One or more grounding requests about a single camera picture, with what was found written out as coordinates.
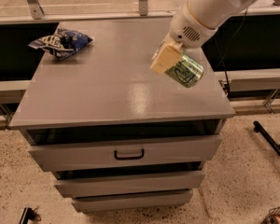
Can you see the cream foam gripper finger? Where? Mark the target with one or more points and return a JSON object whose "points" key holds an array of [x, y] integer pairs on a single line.
{"points": [[166, 56]]}

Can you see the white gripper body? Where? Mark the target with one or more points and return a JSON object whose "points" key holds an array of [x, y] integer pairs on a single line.
{"points": [[186, 29]]}

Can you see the green soda can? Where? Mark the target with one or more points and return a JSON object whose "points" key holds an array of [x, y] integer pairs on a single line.
{"points": [[187, 72]]}

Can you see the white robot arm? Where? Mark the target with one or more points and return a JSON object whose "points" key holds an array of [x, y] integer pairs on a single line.
{"points": [[213, 13]]}

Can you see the grey drawer cabinet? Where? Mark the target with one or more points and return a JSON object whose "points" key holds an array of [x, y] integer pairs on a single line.
{"points": [[107, 92]]}

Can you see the top grey drawer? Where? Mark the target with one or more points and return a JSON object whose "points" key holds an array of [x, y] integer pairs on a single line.
{"points": [[83, 156]]}

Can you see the grey drawer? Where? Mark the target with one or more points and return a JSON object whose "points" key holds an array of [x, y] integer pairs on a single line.
{"points": [[136, 200], [128, 184], [83, 156]]}

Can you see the blue chip bag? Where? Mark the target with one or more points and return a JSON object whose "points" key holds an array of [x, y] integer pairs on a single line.
{"points": [[62, 44]]}

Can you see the black stand leg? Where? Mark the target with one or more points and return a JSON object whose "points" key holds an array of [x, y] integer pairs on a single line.
{"points": [[259, 129]]}

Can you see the bottom grey drawer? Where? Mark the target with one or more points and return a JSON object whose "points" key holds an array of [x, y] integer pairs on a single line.
{"points": [[136, 200]]}

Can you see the middle grey drawer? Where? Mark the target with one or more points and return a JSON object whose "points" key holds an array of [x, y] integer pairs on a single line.
{"points": [[128, 184]]}

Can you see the black floor device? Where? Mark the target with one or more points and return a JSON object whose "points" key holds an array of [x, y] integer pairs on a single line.
{"points": [[29, 215]]}

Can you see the black drawer handle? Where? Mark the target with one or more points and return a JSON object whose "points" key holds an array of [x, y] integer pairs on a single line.
{"points": [[128, 156]]}

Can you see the metal railing frame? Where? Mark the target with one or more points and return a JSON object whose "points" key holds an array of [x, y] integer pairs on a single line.
{"points": [[23, 11]]}

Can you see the wire basket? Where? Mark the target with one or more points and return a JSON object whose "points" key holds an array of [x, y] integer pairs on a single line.
{"points": [[273, 216]]}

